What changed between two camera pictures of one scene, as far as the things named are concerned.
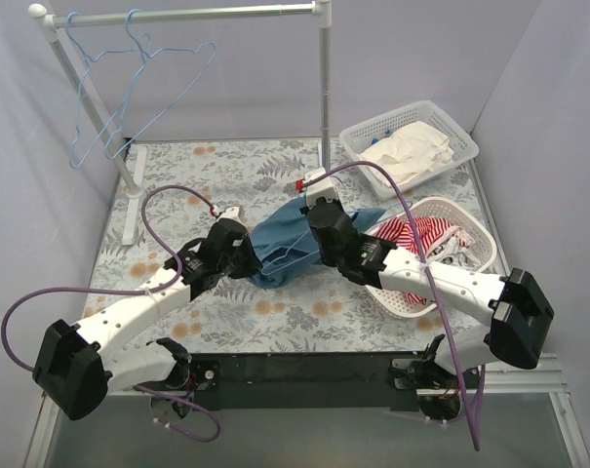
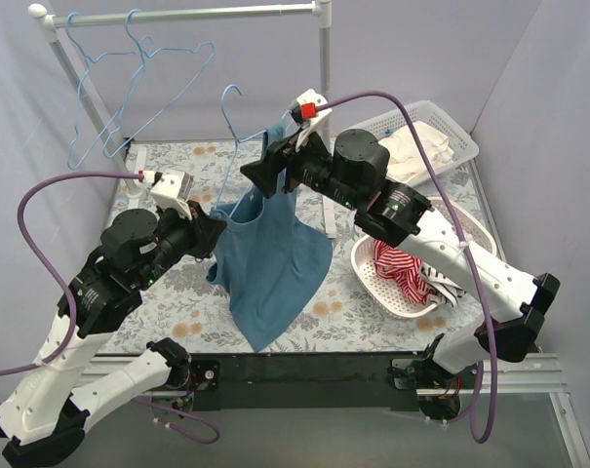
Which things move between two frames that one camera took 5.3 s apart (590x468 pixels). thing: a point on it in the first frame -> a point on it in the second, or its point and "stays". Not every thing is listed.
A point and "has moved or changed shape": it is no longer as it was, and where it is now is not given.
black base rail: [327, 379] stays
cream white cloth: [409, 152] stays
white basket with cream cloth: [413, 143] stays
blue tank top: [286, 244] has moved or changed shape
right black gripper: [319, 216] -> [276, 163]
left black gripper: [249, 255] -> [202, 234]
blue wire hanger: [294, 265] -> [238, 140]
